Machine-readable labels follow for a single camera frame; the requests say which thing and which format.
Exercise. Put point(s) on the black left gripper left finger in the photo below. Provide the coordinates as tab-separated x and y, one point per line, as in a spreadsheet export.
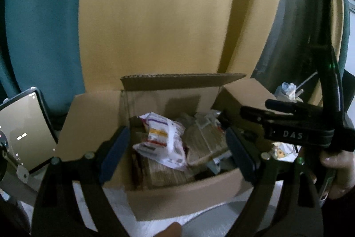
111	159

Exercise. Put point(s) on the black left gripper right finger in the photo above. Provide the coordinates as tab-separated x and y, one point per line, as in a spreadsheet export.
298	211

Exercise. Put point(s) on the clear brown cookie packet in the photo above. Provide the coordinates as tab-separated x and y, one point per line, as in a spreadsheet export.
204	139

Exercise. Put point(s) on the white striped snack packet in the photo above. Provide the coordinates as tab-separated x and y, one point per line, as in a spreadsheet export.
163	141

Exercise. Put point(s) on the person's right hand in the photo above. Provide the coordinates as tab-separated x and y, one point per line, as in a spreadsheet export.
343	164

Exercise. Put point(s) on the white desk lamp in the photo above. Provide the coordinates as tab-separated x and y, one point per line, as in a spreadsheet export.
299	89

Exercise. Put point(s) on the brown cardboard box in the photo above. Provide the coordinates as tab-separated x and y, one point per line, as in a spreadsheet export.
93	118

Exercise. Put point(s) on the teal curtain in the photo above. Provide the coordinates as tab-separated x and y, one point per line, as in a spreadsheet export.
40	48

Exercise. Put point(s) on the yellow curtain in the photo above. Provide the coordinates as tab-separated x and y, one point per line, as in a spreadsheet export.
134	37

